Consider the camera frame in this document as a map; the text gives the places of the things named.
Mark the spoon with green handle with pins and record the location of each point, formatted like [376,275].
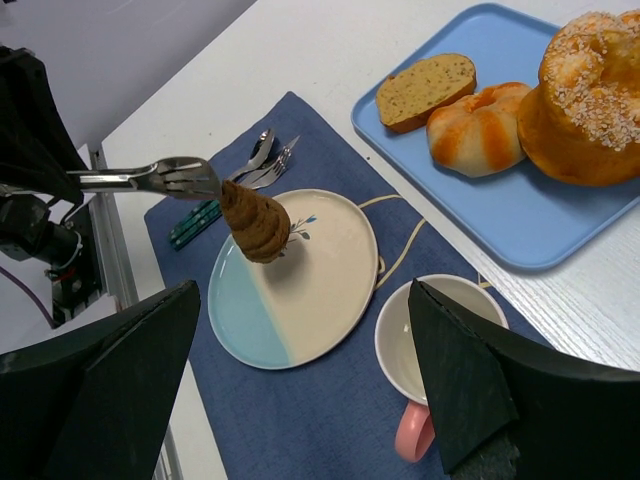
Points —
[206,212]

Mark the blue cloth placemat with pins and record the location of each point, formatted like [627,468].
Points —
[335,418]

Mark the stainless steel tongs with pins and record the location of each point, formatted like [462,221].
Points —
[181,177]

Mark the aluminium frame rail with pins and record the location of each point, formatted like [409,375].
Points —
[115,265]

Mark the cream and blue plate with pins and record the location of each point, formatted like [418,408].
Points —
[298,307]

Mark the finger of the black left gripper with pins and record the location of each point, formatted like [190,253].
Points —
[36,149]

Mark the light blue tray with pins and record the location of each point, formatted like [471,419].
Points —
[521,217]

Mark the pink mug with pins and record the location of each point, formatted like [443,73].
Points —
[396,355]

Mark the sugar-topped tall orange bun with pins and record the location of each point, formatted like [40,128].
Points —
[580,124]

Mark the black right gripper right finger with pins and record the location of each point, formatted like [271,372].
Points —
[506,407]

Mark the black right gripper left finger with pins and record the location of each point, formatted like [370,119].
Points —
[95,403]

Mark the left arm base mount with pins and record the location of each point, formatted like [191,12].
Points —
[75,271]

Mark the orange striped round bun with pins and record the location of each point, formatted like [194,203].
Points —
[476,136]

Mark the yellow bread slice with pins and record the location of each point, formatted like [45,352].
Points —
[406,100]

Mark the brown chocolate croissant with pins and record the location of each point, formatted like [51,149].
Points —
[260,226]

